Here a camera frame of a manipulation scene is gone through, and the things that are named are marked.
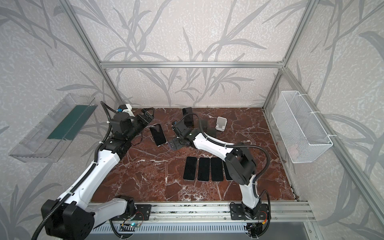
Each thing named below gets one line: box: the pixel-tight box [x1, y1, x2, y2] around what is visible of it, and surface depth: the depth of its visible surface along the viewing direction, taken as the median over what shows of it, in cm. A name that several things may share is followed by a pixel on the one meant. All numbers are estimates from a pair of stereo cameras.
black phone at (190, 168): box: [183, 156, 198, 181], surface depth 90 cm
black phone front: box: [197, 157, 210, 182], surface depth 90 cm
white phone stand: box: [215, 116, 228, 132], surface depth 107 cm
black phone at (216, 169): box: [210, 157, 224, 182], surface depth 88 cm
